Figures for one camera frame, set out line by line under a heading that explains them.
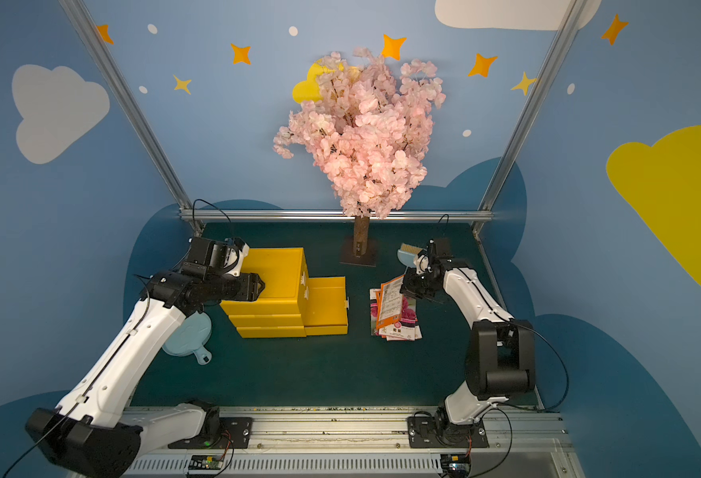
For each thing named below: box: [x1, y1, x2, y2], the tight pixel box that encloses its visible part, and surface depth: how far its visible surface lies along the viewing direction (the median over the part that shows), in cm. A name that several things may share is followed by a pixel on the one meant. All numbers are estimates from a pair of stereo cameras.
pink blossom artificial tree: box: [272, 47, 447, 257], surface depth 73 cm
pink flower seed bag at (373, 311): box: [369, 288, 382, 337], surface depth 100 cm
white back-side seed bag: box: [376, 274, 405, 330], surface depth 92 cm
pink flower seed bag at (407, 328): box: [378, 294, 423, 342], surface depth 92 cm
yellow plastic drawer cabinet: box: [220, 246, 310, 339], surface depth 82 cm
